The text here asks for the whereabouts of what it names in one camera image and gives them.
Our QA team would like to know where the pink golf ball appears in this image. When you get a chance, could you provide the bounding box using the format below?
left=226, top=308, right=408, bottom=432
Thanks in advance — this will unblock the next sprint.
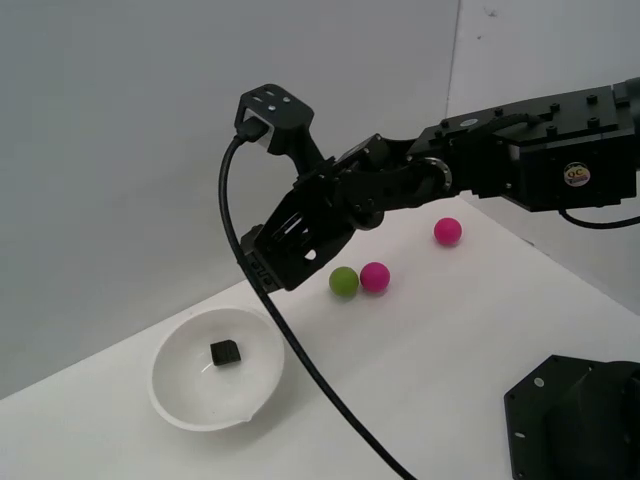
left=359, top=261, right=392, bottom=294
left=433, top=216, right=464, bottom=247

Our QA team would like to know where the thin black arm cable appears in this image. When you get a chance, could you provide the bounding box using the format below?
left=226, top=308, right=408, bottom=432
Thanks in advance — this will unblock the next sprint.
left=558, top=207, right=640, bottom=230

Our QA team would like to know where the small black box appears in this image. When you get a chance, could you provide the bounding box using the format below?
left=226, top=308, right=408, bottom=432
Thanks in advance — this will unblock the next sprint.
left=208, top=338, right=244, bottom=371

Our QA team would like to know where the thick black camera cable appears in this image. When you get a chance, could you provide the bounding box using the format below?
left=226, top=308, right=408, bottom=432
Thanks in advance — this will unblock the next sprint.
left=218, top=117, right=419, bottom=480

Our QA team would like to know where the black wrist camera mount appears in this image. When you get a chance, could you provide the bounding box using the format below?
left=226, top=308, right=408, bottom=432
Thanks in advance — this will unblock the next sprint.
left=237, top=83, right=329, bottom=174

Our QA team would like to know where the green golf ball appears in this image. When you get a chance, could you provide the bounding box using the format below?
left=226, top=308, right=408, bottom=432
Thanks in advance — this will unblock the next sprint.
left=328, top=266, right=361, bottom=300

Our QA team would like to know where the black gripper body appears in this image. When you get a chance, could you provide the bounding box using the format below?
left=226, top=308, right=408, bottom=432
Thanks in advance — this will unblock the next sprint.
left=293, top=133, right=437, bottom=231

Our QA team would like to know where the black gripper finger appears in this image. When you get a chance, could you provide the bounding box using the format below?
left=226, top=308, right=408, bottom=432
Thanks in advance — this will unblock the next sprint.
left=256, top=188, right=357, bottom=294
left=239, top=224, right=282, bottom=292

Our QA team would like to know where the white bowl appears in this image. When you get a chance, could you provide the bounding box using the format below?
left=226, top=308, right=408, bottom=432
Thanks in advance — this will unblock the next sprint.
left=148, top=306, right=286, bottom=434

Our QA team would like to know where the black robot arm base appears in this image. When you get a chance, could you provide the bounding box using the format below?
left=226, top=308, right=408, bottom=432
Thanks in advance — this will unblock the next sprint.
left=503, top=354, right=640, bottom=480

